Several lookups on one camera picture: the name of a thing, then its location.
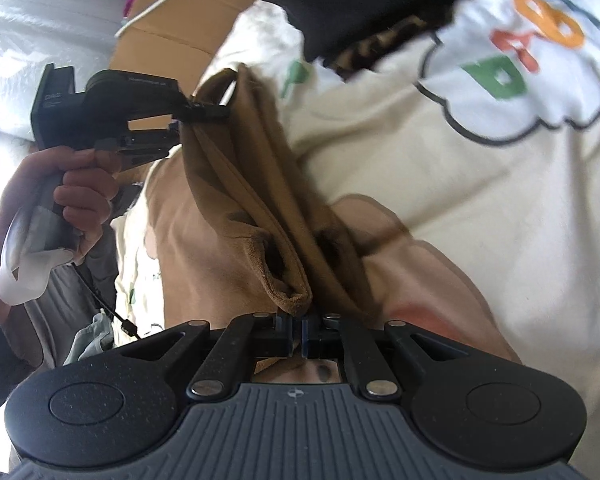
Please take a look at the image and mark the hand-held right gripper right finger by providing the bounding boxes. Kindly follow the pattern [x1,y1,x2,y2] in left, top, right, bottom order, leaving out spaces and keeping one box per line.
[300,312,473,401]

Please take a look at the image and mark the dark grey garment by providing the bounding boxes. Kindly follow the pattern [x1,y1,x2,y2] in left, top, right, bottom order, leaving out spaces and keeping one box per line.
[25,175,138,368]

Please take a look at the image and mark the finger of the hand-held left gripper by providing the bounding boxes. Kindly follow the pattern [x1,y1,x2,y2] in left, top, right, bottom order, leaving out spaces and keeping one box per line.
[179,101,231,124]
[94,127,182,172]

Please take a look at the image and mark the brown printed t-shirt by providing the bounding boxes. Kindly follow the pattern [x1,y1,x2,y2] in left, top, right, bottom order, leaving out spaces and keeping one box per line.
[177,62,376,328]

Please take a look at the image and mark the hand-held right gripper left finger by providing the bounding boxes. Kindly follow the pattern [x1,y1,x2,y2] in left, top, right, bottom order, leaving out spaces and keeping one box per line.
[120,310,297,402]

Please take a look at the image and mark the black wrist cord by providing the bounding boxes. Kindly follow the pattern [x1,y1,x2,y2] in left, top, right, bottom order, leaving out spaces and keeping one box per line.
[72,262,141,341]

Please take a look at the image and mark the leopard print cloth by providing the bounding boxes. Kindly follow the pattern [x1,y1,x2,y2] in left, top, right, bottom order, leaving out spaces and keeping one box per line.
[325,10,456,81]

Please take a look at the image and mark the flat brown cardboard sheet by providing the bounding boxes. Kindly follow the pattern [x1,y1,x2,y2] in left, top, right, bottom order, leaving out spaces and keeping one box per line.
[10,0,261,133]

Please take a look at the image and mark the person's left hand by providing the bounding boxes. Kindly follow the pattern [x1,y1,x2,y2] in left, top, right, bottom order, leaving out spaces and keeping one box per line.
[1,146,123,265]

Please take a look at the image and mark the cream printed bed sheet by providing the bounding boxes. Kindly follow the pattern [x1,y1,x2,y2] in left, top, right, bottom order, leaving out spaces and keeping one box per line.
[112,0,600,480]

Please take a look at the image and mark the folded black knit clothes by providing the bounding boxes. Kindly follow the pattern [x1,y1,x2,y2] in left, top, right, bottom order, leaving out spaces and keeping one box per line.
[222,0,551,63]

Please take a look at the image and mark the grey plastic-wrapped mattress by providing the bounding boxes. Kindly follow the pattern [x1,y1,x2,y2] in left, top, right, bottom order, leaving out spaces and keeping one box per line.
[0,0,136,138]

